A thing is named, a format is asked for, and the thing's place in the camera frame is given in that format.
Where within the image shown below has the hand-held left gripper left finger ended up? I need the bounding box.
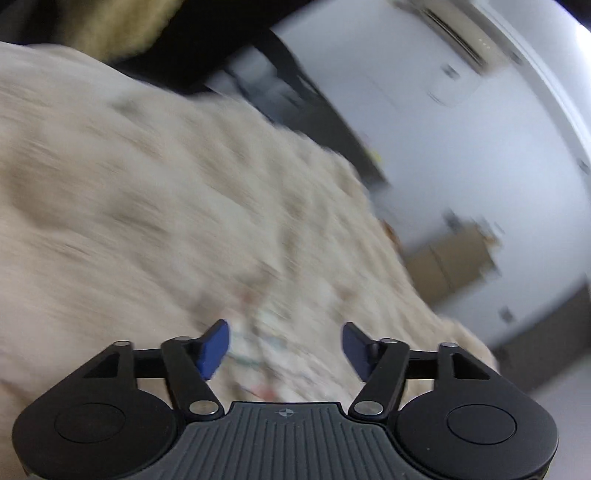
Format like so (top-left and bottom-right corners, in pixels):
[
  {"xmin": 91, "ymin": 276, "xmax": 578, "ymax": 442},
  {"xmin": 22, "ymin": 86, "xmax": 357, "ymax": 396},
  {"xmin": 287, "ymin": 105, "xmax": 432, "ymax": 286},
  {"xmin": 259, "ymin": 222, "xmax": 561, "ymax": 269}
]
[{"xmin": 83, "ymin": 319, "xmax": 230, "ymax": 421}]

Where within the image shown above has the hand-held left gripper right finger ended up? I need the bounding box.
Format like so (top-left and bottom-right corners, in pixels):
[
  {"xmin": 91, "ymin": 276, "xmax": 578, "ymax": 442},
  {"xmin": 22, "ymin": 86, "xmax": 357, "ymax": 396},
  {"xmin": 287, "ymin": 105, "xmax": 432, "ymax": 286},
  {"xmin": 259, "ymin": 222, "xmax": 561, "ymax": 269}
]
[{"xmin": 341, "ymin": 322, "xmax": 492, "ymax": 422}]

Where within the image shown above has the cream animal print pajama garment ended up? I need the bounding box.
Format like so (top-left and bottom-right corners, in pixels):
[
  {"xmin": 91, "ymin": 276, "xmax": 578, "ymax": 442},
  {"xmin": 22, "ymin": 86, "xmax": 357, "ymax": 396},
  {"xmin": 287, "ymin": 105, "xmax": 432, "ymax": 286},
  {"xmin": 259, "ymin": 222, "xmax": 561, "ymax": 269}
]
[{"xmin": 226, "ymin": 272, "xmax": 379, "ymax": 402}]

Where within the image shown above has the gold two-door fridge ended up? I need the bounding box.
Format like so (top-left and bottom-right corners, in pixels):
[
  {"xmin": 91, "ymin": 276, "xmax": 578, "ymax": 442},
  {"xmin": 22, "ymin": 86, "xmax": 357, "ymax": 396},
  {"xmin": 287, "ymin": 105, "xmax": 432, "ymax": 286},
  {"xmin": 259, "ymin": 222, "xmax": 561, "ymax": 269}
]
[{"xmin": 406, "ymin": 222, "xmax": 502, "ymax": 305}]

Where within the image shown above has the cream fluffy blanket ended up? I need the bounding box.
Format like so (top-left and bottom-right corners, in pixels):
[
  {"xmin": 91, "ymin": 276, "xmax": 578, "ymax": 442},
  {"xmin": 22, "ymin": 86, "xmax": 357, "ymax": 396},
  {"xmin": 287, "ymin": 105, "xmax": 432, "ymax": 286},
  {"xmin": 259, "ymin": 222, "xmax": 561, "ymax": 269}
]
[{"xmin": 0, "ymin": 41, "xmax": 499, "ymax": 480}]

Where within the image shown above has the white air conditioner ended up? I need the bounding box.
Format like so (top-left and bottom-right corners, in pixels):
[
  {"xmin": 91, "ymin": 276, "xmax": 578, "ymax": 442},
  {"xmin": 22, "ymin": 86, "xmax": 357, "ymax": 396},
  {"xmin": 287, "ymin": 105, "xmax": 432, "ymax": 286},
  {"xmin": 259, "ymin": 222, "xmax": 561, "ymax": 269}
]
[{"xmin": 402, "ymin": 0, "xmax": 513, "ymax": 70}]

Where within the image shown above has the yellow quilted cloth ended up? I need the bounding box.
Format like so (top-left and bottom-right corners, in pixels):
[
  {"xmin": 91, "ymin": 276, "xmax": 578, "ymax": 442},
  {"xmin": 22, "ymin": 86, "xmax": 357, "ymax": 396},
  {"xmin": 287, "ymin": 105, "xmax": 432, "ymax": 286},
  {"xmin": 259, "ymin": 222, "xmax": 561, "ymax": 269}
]
[{"xmin": 60, "ymin": 0, "xmax": 181, "ymax": 61}]

